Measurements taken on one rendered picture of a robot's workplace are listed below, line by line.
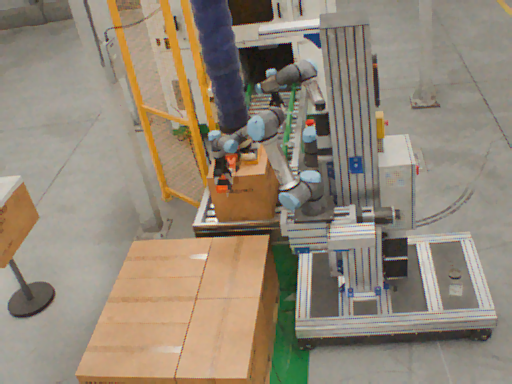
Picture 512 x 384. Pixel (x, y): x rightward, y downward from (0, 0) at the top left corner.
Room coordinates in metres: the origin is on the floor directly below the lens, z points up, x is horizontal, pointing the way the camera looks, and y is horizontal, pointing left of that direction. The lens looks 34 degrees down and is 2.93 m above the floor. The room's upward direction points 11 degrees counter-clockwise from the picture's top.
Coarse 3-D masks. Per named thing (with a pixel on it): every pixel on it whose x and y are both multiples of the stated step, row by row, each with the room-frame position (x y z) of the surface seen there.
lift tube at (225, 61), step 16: (192, 0) 3.45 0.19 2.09; (208, 0) 3.40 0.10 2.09; (224, 0) 3.46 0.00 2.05; (208, 16) 3.40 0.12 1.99; (224, 16) 3.42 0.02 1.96; (208, 32) 3.41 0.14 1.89; (224, 32) 3.41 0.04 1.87; (208, 48) 3.42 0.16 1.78; (224, 48) 3.41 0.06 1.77; (208, 64) 3.43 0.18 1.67; (224, 64) 3.40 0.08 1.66; (240, 64) 3.49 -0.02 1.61
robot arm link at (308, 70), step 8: (296, 64) 3.29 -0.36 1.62; (304, 64) 3.29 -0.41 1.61; (312, 64) 3.29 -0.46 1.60; (304, 72) 3.25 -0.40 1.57; (312, 72) 3.26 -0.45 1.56; (304, 80) 3.25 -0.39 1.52; (312, 80) 3.24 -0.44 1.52; (312, 88) 3.22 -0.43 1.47; (312, 96) 3.20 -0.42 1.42; (320, 96) 3.20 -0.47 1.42; (312, 104) 3.20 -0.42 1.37
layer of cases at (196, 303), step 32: (128, 256) 3.09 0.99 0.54; (160, 256) 3.03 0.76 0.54; (192, 256) 2.96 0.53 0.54; (224, 256) 2.90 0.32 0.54; (256, 256) 2.84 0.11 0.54; (128, 288) 2.75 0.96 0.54; (160, 288) 2.70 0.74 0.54; (192, 288) 2.65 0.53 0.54; (224, 288) 2.60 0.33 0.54; (256, 288) 2.55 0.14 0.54; (128, 320) 2.46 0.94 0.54; (160, 320) 2.41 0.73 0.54; (192, 320) 2.37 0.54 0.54; (224, 320) 2.32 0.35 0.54; (256, 320) 2.29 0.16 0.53; (96, 352) 2.24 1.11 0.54; (128, 352) 2.20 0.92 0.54; (160, 352) 2.16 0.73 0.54; (192, 352) 2.12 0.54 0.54; (224, 352) 2.08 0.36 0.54; (256, 352) 2.15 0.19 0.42
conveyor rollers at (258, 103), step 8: (256, 96) 5.33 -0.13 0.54; (264, 96) 5.31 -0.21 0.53; (280, 96) 5.20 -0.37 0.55; (288, 96) 5.18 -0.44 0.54; (296, 96) 5.15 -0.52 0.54; (248, 104) 5.17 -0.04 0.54; (256, 104) 5.15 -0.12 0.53; (264, 104) 5.13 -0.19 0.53; (288, 104) 5.00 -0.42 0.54; (296, 104) 4.98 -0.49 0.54; (256, 112) 4.97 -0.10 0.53; (296, 120) 4.63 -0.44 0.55; (280, 128) 4.56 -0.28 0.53; (280, 136) 4.39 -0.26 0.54; (280, 144) 4.23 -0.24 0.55; (288, 152) 4.10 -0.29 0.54; (288, 160) 4.00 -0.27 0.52; (280, 192) 3.51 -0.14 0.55; (280, 208) 3.32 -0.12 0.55; (208, 216) 3.42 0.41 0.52; (216, 216) 3.41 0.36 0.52; (280, 216) 3.23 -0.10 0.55
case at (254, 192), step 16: (240, 160) 3.41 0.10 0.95; (208, 176) 3.28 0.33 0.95; (240, 176) 3.21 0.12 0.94; (256, 176) 3.19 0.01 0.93; (272, 176) 3.42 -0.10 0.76; (224, 192) 3.24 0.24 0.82; (240, 192) 3.21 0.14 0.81; (256, 192) 3.19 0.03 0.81; (272, 192) 3.32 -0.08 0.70; (224, 208) 3.24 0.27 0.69; (240, 208) 3.22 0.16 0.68; (256, 208) 3.19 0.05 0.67; (272, 208) 3.21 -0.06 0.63
